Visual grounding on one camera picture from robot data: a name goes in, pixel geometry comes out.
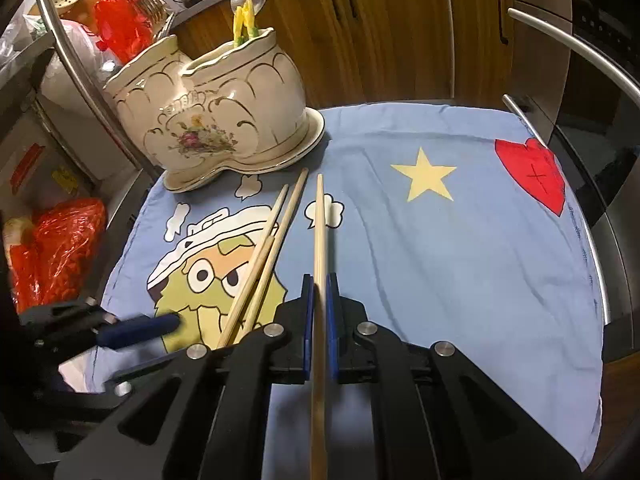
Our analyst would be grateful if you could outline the wooden base cabinets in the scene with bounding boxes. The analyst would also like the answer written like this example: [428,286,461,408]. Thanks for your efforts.
[171,0,516,111]

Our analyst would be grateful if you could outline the wooden chopstick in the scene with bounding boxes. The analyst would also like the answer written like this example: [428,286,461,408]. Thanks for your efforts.
[240,168,309,338]
[216,184,288,349]
[310,174,328,480]

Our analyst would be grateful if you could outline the yellow plastic fork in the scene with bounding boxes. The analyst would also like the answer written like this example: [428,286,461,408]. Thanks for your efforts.
[242,0,260,39]

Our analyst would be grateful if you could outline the cream ceramic double utensil holder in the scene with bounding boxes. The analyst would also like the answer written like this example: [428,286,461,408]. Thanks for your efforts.
[103,27,324,193]

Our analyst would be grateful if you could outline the red plastic bag low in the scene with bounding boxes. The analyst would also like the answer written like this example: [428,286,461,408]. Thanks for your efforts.
[2,197,107,313]

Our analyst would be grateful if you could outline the built-in oven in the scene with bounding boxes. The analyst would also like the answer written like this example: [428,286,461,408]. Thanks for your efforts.
[499,0,639,362]

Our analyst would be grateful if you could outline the chrome curved rail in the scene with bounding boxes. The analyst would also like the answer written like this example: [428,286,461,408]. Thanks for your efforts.
[34,0,164,181]

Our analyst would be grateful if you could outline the red plastic bag hanging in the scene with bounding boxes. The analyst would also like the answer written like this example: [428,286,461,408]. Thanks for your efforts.
[94,0,152,64]

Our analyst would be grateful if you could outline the blue cartoon cloth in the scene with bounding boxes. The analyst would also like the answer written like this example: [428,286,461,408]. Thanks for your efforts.
[85,103,603,467]

